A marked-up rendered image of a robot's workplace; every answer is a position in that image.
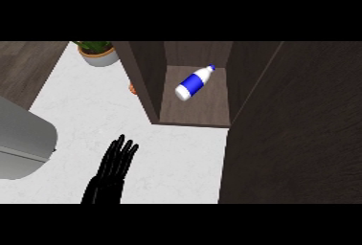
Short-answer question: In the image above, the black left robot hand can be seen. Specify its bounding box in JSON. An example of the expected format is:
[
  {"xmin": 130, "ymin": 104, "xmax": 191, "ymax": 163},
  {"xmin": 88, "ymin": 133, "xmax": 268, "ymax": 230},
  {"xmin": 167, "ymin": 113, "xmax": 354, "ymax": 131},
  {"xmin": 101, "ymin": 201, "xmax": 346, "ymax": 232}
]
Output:
[{"xmin": 80, "ymin": 134, "xmax": 141, "ymax": 205}]

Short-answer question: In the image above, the dark wooden cabinet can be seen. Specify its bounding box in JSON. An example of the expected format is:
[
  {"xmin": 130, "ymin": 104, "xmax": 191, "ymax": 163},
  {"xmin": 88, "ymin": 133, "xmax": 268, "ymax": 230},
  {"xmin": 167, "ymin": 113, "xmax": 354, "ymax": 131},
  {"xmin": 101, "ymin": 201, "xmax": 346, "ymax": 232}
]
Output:
[{"xmin": 111, "ymin": 41, "xmax": 286, "ymax": 129}]

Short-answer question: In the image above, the white blue-labelled water bottle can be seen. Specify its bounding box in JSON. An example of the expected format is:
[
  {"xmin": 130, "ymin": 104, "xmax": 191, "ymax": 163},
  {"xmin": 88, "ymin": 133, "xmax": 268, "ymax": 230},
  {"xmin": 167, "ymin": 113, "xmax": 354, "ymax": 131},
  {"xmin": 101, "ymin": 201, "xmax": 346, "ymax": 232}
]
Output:
[{"xmin": 175, "ymin": 64, "xmax": 218, "ymax": 102}]

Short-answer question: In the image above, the dark wooden cabinet door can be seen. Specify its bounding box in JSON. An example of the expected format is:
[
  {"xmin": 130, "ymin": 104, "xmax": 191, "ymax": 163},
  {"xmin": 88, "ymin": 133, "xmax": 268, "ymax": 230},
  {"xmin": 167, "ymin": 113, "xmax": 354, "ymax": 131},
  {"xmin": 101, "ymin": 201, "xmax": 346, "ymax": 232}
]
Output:
[{"xmin": 216, "ymin": 41, "xmax": 362, "ymax": 205}]

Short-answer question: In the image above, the potted green plant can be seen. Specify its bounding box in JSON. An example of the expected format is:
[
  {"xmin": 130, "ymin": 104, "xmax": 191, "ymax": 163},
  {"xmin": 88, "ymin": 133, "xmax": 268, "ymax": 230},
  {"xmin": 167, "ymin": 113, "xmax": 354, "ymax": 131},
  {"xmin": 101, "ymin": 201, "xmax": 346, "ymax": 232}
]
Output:
[{"xmin": 71, "ymin": 41, "xmax": 120, "ymax": 68}]

